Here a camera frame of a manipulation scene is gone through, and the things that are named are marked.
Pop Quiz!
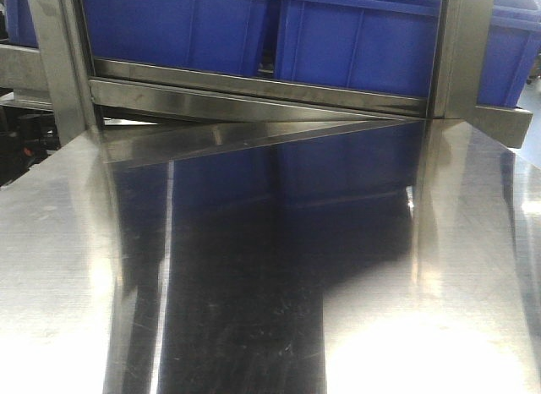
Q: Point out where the large blue bin left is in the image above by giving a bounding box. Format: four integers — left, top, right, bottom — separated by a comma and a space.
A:
82, 0, 274, 76

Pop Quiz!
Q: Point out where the large blue bin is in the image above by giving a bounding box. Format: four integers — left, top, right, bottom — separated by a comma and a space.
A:
274, 0, 441, 97
82, 0, 274, 76

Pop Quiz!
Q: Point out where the large blue bin right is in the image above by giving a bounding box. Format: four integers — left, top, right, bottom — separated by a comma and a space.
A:
274, 0, 441, 97

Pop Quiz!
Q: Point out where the steel shelf rack frame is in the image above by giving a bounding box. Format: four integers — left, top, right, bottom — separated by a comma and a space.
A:
1, 0, 532, 147

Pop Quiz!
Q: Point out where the blue bin outside right post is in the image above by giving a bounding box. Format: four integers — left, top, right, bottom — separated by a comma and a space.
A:
478, 0, 540, 108

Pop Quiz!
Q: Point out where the blue bin outside post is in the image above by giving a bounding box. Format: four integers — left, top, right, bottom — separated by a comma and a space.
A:
478, 0, 540, 108
4, 0, 38, 48

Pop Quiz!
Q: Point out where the blue bin outside left post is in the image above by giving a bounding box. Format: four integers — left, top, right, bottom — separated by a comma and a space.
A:
4, 0, 38, 48

